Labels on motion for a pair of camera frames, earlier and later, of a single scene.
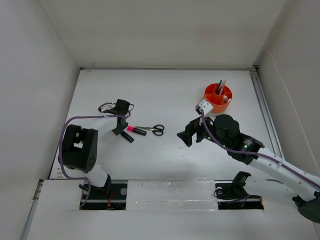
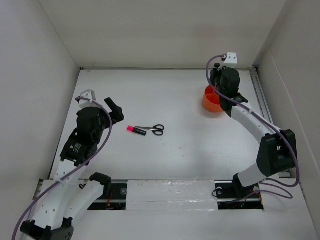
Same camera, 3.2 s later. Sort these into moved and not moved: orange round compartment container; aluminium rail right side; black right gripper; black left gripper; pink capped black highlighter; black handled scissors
Moved: black left gripper; black right gripper
Not moved: aluminium rail right side; orange round compartment container; pink capped black highlighter; black handled scissors
